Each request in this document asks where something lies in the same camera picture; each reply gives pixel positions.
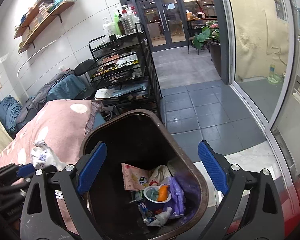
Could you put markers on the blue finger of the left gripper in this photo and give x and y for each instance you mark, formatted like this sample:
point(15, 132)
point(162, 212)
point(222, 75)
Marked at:
point(25, 171)

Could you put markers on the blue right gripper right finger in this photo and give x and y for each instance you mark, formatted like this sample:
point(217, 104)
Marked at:
point(215, 165)

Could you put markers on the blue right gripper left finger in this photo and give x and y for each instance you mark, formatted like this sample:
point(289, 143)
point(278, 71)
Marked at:
point(88, 167)

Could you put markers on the white plastic wrapper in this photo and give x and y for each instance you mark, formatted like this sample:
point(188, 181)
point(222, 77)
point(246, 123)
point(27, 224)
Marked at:
point(43, 156)

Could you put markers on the orange peel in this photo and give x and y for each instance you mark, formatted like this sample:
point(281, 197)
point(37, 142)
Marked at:
point(162, 193)

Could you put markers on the dark brown trash bin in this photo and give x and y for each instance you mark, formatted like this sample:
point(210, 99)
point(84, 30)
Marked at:
point(139, 138)

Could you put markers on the pink snack wrapper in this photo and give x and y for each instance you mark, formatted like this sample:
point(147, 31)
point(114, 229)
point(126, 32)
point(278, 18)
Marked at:
point(134, 178)

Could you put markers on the pink spotted blanket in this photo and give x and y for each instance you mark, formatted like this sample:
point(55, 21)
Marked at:
point(52, 208)

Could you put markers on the white red plastic bag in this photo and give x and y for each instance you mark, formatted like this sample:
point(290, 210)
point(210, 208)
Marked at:
point(159, 175)

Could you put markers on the blue clothes pile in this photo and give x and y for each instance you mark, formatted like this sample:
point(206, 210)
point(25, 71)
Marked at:
point(9, 111)

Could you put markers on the crumpled white tissue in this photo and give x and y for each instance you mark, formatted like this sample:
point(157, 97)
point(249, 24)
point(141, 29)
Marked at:
point(161, 218)

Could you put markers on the blue silver foil wrapper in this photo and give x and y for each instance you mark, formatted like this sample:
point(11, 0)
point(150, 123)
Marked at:
point(147, 215)

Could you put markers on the grey blue jacket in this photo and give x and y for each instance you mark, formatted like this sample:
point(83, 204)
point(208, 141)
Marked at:
point(64, 85)

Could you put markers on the black office chair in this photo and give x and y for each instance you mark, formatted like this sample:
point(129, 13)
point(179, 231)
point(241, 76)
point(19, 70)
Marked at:
point(82, 71)

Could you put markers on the plastic bottle outside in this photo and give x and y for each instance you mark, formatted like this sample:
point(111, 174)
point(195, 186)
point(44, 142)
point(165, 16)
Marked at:
point(273, 77)

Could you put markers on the potted green plant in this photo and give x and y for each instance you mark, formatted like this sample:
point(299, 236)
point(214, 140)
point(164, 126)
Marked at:
point(210, 31)

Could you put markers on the glass double door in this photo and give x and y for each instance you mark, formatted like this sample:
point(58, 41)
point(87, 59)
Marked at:
point(164, 23)

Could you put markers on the black wire shelf rack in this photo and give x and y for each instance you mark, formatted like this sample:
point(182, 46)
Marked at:
point(123, 73)

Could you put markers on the lower wooden wall shelf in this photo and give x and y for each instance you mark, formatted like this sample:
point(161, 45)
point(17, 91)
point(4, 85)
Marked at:
point(45, 22)

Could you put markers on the wooden wall shelf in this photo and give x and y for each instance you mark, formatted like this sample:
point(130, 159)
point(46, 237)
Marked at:
point(45, 22)
point(29, 17)

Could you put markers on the upper wooden wall shelf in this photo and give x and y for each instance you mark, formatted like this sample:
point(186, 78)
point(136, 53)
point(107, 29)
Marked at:
point(29, 17)

